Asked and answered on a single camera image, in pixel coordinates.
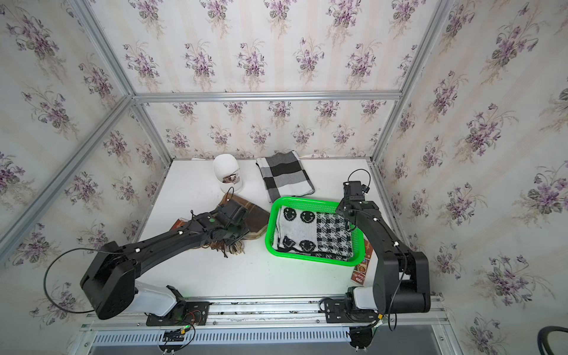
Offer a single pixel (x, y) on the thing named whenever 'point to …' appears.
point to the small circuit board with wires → (175, 335)
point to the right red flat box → (360, 271)
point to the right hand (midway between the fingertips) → (348, 210)
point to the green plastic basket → (321, 205)
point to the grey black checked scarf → (284, 175)
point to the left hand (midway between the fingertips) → (252, 232)
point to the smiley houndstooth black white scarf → (315, 232)
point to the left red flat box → (178, 223)
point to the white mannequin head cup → (226, 170)
